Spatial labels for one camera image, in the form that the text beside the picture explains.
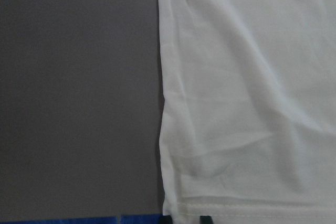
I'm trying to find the blue tape grid lines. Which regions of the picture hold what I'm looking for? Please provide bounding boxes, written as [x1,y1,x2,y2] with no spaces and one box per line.
[1,214,161,224]

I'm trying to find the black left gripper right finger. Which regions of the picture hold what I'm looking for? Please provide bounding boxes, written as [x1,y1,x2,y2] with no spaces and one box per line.
[199,216,213,224]

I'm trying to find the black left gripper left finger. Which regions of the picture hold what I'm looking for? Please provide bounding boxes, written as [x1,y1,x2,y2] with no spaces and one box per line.
[160,215,172,224]

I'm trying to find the cream long-sleeve printed shirt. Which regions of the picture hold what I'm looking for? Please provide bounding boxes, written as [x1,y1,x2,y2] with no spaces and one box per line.
[159,0,335,223]

